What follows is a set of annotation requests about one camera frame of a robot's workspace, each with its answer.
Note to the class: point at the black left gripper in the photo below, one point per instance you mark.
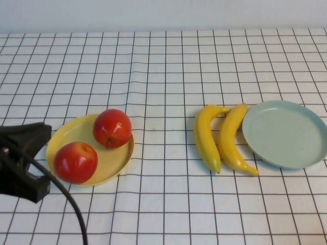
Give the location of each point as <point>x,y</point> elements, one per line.
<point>12,176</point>

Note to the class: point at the red apple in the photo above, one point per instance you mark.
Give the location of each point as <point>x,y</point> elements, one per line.
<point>74,166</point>
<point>112,127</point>

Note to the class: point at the yellow banana with green tip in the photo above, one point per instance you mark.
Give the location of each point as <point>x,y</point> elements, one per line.
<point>204,137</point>

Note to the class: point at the yellow round plate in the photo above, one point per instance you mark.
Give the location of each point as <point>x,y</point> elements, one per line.
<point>112,155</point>

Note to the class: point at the pale green round plate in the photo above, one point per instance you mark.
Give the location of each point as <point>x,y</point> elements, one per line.
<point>283,135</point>

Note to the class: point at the white grid tablecloth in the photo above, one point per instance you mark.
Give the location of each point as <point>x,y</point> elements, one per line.
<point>166,76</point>

